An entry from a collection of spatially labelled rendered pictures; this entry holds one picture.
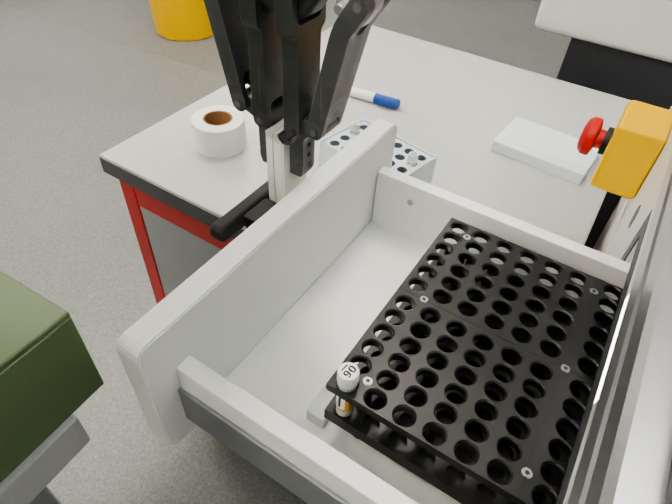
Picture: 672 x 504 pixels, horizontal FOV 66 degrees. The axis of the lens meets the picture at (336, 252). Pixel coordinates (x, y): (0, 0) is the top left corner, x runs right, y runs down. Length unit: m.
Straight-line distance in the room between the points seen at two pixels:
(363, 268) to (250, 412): 0.19
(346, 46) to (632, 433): 0.22
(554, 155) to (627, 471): 0.60
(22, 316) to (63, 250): 1.38
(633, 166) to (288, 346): 0.38
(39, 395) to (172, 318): 0.17
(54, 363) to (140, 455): 0.89
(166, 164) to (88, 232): 1.15
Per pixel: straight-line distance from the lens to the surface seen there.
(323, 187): 0.37
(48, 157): 2.25
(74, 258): 1.76
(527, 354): 0.33
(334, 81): 0.31
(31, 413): 0.45
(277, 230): 0.34
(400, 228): 0.47
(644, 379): 0.23
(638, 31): 1.07
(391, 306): 0.33
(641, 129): 0.58
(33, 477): 0.49
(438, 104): 0.86
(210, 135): 0.69
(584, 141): 0.60
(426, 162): 0.65
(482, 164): 0.74
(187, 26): 3.02
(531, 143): 0.78
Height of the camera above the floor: 1.15
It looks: 44 degrees down
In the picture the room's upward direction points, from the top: 4 degrees clockwise
